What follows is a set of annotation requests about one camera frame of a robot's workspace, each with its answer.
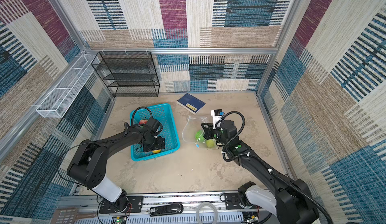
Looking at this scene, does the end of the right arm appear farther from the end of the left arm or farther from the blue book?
the blue book

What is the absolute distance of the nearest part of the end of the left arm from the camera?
0.76 m

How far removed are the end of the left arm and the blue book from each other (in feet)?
1.11

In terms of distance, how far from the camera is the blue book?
1.11 meters
